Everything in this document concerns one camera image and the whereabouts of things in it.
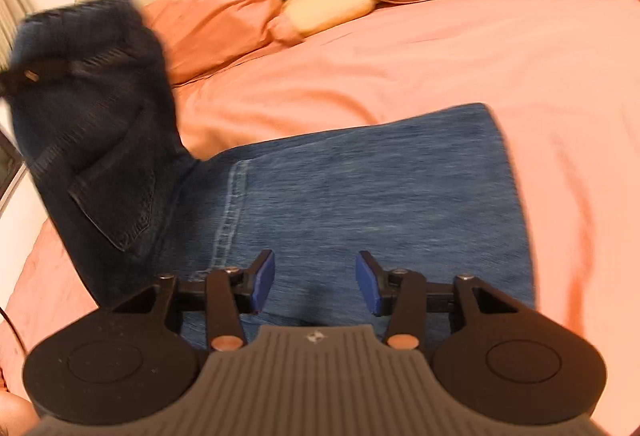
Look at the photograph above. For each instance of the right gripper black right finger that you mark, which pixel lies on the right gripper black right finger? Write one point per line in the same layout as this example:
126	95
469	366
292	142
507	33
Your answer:
501	358

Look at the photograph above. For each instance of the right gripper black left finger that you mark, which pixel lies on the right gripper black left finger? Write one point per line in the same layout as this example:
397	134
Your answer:
125	362

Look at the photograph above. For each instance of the blue denim jeans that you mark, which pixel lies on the blue denim jeans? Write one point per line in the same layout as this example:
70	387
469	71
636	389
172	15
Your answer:
97	129

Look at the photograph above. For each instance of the orange bed duvet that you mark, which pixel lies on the orange bed duvet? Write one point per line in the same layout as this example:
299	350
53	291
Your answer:
560	79

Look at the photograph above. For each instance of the small orange pillow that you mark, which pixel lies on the small orange pillow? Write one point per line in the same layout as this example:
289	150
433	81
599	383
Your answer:
200	36

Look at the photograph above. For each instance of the beige curtain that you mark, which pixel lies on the beige curtain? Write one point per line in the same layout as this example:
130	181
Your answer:
12	12

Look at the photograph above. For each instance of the yellow cushion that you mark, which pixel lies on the yellow cushion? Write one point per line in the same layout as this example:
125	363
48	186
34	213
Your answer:
310	17

